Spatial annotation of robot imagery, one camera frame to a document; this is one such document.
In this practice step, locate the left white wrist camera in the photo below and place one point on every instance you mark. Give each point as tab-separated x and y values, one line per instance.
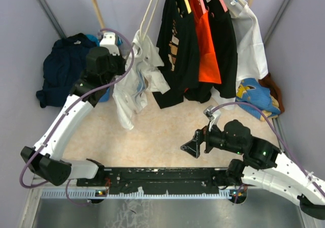
109	41

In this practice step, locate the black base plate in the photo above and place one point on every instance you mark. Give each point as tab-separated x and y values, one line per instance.
161	180

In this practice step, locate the teal garment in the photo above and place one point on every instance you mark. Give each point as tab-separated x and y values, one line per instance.
93	39

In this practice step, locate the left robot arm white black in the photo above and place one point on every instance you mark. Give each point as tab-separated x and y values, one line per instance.
44	159

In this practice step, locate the beige hanger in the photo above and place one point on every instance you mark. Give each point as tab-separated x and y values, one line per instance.
147	18

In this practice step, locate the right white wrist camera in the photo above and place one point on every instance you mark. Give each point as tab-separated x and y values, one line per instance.
213	115

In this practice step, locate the blue yellow printed garment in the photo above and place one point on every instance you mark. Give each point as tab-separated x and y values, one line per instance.
250	91

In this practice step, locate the white t shirt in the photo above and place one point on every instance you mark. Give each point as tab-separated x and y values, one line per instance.
129	93

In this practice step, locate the orange hanging shirt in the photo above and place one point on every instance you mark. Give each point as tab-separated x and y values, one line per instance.
209	69

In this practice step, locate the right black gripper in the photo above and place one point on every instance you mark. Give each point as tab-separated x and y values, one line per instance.
202	135

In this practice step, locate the blue plastic basket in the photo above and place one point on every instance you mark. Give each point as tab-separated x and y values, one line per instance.
105	97

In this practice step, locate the black printed hanging shirt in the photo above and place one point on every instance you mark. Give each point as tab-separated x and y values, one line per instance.
179	50

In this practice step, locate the navy blue garment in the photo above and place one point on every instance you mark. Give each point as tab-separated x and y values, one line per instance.
62	68

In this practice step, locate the brown garment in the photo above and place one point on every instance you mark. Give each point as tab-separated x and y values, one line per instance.
275	91

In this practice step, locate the white hanging shirt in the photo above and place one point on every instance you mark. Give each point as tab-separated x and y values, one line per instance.
252	61

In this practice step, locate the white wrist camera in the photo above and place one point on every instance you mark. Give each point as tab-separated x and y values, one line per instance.
109	41
213	115

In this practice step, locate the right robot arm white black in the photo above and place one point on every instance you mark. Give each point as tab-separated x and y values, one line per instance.
262	165

